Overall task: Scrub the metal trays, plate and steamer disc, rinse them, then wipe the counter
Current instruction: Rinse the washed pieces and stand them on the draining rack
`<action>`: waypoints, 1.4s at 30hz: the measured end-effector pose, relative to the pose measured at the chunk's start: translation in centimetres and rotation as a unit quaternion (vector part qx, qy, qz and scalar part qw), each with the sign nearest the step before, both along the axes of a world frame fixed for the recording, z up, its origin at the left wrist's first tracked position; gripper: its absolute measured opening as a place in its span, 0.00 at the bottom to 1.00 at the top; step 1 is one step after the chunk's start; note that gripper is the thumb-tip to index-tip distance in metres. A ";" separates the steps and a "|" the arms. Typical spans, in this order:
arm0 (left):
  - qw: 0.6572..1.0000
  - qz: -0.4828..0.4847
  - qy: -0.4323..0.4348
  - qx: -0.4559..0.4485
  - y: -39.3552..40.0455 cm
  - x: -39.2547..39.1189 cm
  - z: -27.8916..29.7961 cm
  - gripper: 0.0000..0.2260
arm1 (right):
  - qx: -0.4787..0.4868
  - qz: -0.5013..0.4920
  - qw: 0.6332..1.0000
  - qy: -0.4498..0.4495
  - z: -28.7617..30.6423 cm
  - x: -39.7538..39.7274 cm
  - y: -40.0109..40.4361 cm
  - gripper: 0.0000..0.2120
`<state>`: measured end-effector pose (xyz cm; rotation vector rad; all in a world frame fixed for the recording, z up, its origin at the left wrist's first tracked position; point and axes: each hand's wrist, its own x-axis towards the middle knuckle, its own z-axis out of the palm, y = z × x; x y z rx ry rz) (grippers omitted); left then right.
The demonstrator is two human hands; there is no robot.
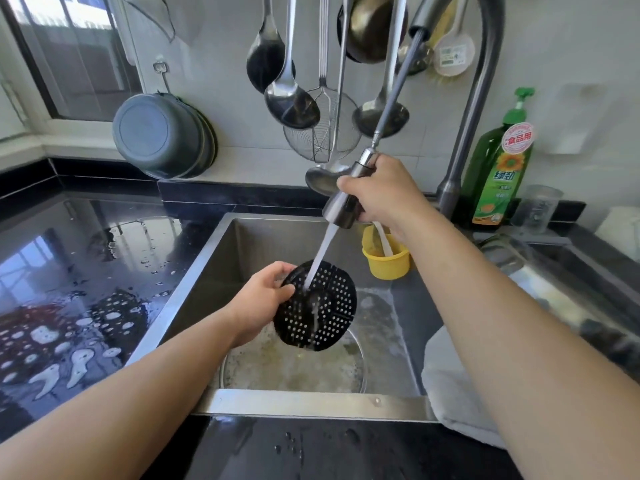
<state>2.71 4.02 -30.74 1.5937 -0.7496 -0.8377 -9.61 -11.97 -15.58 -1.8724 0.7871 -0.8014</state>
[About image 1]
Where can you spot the green dish soap bottle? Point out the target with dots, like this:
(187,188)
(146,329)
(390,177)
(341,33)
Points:
(500,175)

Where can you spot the yellow hanging sink cup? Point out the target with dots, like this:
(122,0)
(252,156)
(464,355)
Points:
(388,265)

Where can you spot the white hanging cloth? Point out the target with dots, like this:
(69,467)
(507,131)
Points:
(150,10)

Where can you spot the round steel pan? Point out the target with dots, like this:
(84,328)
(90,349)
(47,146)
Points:
(290,370)

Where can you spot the person's left forearm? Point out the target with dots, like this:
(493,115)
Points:
(110,405)

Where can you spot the steel soup ladle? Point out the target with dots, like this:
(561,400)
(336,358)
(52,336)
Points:
(292,105)

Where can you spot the person's right hand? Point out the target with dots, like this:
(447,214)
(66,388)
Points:
(385,190)

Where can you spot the steel wall hook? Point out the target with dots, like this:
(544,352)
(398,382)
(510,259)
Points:
(161,75)

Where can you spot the white dish rag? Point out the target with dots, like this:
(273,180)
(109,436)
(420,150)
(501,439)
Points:
(455,395)

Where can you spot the grey hanging basin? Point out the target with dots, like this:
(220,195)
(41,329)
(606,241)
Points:
(158,135)

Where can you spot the dark green hanging basin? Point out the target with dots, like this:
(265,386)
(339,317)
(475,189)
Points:
(209,140)

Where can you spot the person's left hand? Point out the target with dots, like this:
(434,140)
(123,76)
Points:
(258,303)

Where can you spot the stainless steel sink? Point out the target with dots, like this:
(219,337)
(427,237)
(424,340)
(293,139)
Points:
(215,275)

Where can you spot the black round steamer rack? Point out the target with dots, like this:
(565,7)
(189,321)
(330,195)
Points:
(320,310)

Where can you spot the hanging steel ladles and skimmer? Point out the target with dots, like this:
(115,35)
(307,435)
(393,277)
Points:
(265,65)

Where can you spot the steel gooseneck faucet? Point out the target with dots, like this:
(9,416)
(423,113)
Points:
(340,207)

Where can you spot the white cleaning brush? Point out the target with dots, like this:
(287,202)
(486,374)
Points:
(382,240)

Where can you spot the white dish brush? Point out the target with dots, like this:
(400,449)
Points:
(454,55)

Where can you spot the clear plastic cup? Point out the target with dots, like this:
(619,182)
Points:
(535,210)

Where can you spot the person's right forearm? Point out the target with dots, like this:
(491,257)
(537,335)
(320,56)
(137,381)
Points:
(530,345)

